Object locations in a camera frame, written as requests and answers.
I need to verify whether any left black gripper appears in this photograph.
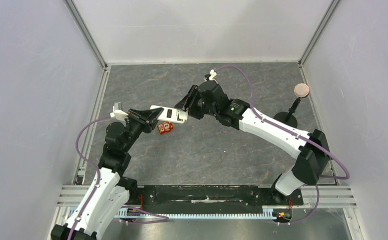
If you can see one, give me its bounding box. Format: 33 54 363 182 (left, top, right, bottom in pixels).
122 107 164 152

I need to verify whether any white remote control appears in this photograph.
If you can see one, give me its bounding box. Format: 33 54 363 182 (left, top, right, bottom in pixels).
150 105 188 124

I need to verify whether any black stand with pink disc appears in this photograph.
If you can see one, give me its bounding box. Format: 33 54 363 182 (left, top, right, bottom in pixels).
274 83 310 128

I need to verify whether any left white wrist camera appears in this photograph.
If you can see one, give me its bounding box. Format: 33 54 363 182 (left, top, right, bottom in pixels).
110 102 128 122

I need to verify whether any white slotted cable duct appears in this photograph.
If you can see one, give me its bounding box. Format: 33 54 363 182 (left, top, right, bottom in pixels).
114 208 277 221

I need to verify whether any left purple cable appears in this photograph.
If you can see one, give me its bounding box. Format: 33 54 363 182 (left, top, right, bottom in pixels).
67 115 112 240

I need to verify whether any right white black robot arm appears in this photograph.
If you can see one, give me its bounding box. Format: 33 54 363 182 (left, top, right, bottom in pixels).
175 80 330 204

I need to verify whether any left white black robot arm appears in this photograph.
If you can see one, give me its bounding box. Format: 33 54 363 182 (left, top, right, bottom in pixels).
50 107 164 240

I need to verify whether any red battery pack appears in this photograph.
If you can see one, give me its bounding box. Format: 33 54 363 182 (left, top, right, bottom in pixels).
157 121 173 135

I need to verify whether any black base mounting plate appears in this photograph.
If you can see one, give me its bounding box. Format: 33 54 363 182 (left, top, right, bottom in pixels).
127 185 304 214

